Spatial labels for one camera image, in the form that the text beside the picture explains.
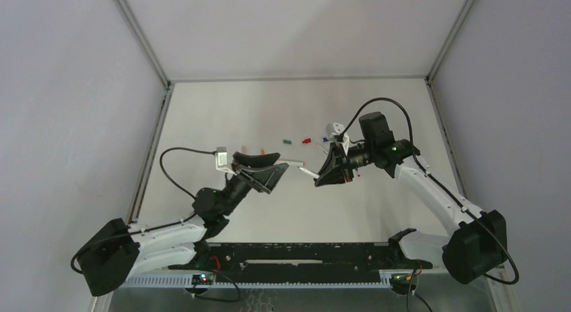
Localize white marker green end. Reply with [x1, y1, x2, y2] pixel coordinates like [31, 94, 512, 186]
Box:
[298, 166, 319, 179]

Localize white marker orange tip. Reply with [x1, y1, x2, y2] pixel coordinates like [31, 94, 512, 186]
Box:
[277, 159, 306, 166]

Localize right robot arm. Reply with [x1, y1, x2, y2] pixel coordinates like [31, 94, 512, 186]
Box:
[314, 112, 510, 284]

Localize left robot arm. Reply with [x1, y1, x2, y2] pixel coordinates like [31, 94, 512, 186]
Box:
[70, 147, 290, 297]

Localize thin white pen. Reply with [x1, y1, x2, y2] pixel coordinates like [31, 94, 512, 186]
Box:
[317, 144, 329, 154]

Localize left controller board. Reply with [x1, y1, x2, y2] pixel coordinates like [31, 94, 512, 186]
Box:
[191, 273, 215, 286]

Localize controller board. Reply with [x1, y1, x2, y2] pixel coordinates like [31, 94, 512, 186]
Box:
[191, 273, 215, 286]
[389, 274, 417, 296]

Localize perforated metal strip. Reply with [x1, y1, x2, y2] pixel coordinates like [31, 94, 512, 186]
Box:
[119, 274, 393, 289]

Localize right controller board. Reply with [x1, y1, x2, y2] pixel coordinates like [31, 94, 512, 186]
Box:
[389, 274, 417, 296]

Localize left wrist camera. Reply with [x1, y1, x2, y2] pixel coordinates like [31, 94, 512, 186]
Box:
[214, 146, 230, 172]

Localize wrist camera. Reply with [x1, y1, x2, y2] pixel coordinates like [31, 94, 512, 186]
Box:
[214, 146, 230, 172]
[325, 123, 345, 141]

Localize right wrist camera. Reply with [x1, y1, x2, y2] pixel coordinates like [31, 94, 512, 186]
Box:
[325, 123, 345, 141]

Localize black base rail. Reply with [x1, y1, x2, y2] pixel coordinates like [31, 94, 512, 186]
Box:
[169, 235, 434, 285]

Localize right camera cable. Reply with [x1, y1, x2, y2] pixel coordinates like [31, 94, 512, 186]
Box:
[339, 98, 520, 286]

